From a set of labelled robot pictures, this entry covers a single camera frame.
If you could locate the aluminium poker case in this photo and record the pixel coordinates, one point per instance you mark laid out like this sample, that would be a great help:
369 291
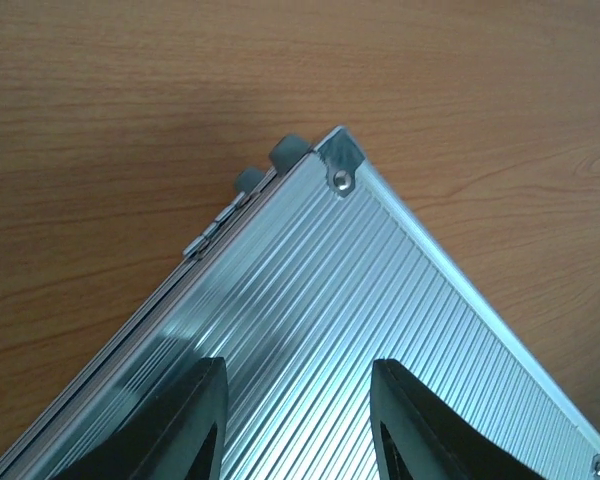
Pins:
313 272

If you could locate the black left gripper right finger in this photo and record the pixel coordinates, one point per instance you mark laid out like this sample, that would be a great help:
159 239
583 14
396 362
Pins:
417 435

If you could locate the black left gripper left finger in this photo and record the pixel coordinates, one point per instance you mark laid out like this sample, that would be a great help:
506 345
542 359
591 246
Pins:
180 434

